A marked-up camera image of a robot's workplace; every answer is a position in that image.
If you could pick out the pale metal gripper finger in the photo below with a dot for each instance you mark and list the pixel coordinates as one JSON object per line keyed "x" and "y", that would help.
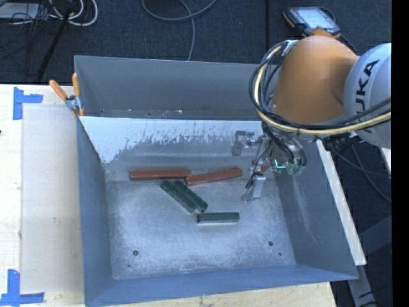
{"x": 237, "y": 146}
{"x": 255, "y": 189}

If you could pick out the red-brown flat block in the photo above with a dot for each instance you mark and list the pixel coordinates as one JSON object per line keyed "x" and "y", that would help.
{"x": 159, "y": 174}
{"x": 214, "y": 176}

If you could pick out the dark green flat block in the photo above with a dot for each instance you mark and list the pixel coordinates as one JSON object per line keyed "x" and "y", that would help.
{"x": 218, "y": 217}
{"x": 191, "y": 195}
{"x": 177, "y": 199}

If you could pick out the grey metal bin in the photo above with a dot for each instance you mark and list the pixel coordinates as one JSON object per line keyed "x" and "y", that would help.
{"x": 191, "y": 248}

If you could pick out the black cylinder on white bracket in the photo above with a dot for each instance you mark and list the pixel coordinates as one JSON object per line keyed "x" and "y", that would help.
{"x": 337, "y": 143}

